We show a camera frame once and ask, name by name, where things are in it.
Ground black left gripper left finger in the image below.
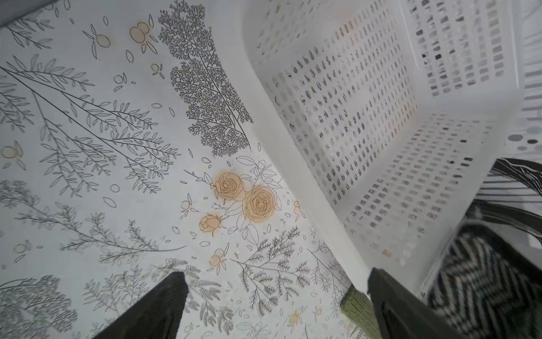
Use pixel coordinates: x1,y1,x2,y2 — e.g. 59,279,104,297
96,272,189,338

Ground white plastic perforated basket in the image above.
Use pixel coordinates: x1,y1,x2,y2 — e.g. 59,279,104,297
211,0,526,293

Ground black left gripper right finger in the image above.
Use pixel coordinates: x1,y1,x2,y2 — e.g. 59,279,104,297
368,268,463,339

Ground green knit scarf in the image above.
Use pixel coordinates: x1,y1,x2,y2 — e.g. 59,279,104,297
340,285,382,339

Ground black white patterned knit scarf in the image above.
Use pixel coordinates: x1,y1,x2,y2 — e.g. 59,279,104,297
428,223,541,338

